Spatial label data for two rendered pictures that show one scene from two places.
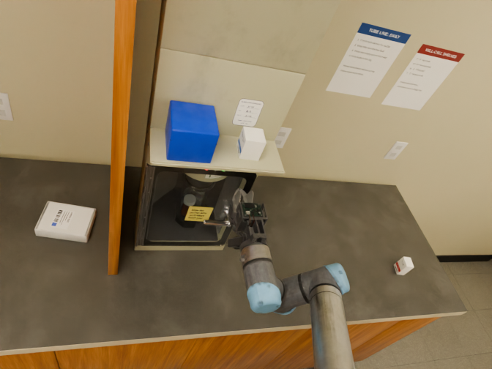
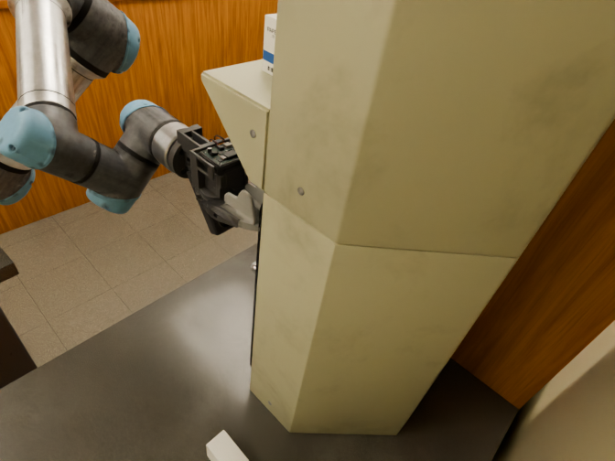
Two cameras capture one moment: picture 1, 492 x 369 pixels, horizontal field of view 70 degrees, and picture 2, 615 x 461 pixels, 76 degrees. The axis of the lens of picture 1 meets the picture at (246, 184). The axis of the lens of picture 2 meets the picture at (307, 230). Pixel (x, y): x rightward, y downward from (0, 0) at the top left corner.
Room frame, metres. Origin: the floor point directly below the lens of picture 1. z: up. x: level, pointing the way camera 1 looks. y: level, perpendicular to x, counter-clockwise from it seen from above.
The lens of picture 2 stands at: (1.11, -0.12, 1.68)
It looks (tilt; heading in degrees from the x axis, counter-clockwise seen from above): 41 degrees down; 155
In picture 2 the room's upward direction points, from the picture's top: 10 degrees clockwise
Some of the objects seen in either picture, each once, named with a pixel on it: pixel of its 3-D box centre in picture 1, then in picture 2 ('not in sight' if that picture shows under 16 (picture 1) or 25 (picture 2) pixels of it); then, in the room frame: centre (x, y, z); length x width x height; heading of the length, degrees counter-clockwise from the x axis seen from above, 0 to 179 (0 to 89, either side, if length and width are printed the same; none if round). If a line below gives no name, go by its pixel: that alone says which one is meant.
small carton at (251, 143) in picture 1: (250, 143); (294, 48); (0.66, 0.03, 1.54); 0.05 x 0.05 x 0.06; 25
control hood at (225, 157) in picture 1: (214, 164); (324, 101); (0.63, 0.09, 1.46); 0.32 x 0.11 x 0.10; 118
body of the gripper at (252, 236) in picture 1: (250, 228); (210, 167); (0.59, -0.06, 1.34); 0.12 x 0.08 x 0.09; 28
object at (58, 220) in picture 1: (66, 221); not in sight; (0.59, 0.50, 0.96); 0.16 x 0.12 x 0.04; 109
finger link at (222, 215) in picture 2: not in sight; (223, 206); (0.65, -0.05, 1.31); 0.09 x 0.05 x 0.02; 28
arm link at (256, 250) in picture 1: (254, 256); (182, 148); (0.52, -0.09, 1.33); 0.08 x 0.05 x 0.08; 118
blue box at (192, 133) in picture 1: (190, 132); not in sight; (0.59, 0.16, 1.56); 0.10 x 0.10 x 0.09; 28
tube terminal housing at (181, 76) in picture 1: (197, 151); (406, 244); (0.79, 0.18, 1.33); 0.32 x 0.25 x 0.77; 118
